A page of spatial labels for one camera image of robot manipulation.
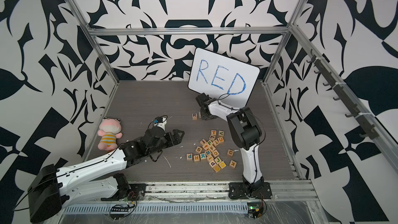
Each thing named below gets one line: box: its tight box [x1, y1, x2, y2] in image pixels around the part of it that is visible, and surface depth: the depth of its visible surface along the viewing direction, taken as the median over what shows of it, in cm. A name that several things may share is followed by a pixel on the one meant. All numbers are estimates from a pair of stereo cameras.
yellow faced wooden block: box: [212, 164, 222, 173], surface depth 81 cm
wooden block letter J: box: [213, 156, 223, 165], surface depth 83 cm
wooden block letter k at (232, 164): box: [229, 159, 237, 170], surface depth 82 cm
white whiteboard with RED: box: [187, 47, 261, 109], surface depth 97 cm
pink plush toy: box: [97, 116, 123, 151], surface depth 90 cm
